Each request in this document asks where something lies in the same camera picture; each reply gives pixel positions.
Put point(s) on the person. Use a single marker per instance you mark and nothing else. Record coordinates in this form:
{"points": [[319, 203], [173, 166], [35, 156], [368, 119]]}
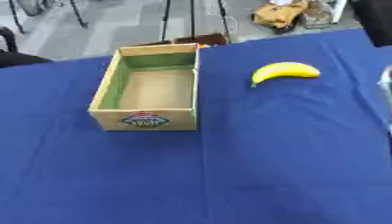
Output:
{"points": [[376, 20]]}

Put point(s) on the black chair legs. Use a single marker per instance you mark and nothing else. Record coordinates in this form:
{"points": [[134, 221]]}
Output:
{"points": [[46, 11]]}

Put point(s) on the yellow bag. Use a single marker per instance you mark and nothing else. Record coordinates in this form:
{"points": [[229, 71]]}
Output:
{"points": [[279, 14]]}

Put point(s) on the black tripod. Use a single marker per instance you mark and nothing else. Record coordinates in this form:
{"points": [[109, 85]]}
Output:
{"points": [[192, 17]]}

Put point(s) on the tan cardboard box green inside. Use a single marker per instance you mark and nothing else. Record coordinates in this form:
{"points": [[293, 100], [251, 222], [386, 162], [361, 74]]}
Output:
{"points": [[155, 89]]}

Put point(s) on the yellow toy banana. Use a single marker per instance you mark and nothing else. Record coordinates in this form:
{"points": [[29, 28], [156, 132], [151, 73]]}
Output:
{"points": [[284, 70]]}

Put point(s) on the black chair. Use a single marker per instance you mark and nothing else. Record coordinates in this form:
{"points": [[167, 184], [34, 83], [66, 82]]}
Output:
{"points": [[13, 55]]}

